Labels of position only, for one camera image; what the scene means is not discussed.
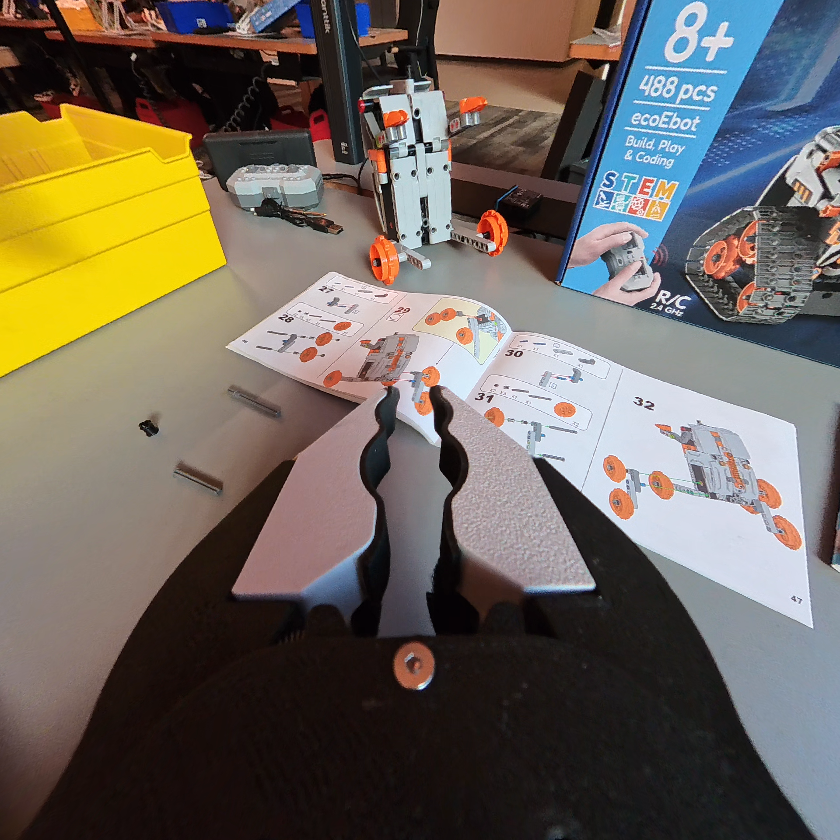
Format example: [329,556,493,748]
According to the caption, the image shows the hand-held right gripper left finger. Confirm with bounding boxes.
[233,388,400,618]

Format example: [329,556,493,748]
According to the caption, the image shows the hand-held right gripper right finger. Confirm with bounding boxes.
[427,385,595,618]

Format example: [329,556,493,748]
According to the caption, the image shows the thin dark axle piece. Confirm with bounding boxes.
[172,461,225,497]
[226,384,284,421]

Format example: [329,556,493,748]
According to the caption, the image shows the yellow plastic bin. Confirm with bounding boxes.
[0,104,229,379]

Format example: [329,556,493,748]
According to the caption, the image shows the grey desk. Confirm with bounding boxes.
[0,171,840,840]

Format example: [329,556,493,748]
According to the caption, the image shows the open white instruction booklet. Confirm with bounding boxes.
[226,271,816,630]

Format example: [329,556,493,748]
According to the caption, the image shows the small black module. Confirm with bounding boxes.
[495,185,547,223]

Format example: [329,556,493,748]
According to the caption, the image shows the small colourful booklet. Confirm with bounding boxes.
[829,406,840,573]

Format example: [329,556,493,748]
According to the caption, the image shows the grey battery box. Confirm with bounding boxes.
[225,163,326,212]

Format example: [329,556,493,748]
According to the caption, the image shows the grey orange robot model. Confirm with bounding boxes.
[357,78,511,287]

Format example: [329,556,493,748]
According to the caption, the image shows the black flat box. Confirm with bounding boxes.
[201,126,320,193]

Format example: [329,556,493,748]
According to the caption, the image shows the blue toy robot box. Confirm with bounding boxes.
[554,0,840,370]

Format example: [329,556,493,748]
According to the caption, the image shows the red bag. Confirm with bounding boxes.
[130,94,212,147]

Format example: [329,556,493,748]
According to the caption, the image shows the black tall speaker box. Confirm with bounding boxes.
[311,0,370,166]

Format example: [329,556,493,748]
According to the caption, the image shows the long wooden office table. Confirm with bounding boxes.
[0,14,409,55]

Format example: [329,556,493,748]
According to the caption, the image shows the blue storage bin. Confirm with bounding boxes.
[157,0,236,35]
[294,0,372,39]

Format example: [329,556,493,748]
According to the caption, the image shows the black coiled cable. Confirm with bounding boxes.
[216,71,271,133]

